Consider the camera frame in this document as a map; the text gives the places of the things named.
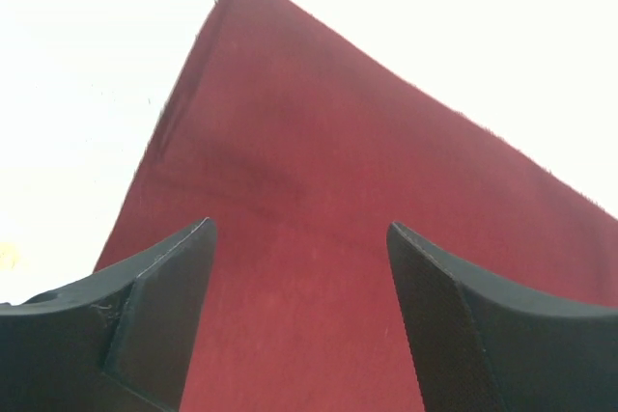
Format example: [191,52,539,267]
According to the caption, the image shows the dark red t-shirt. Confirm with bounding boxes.
[98,0,617,411]

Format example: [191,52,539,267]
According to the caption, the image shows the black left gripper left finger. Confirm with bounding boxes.
[1,218,217,411]

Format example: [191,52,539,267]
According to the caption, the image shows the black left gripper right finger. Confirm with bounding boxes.
[386,222,617,411]

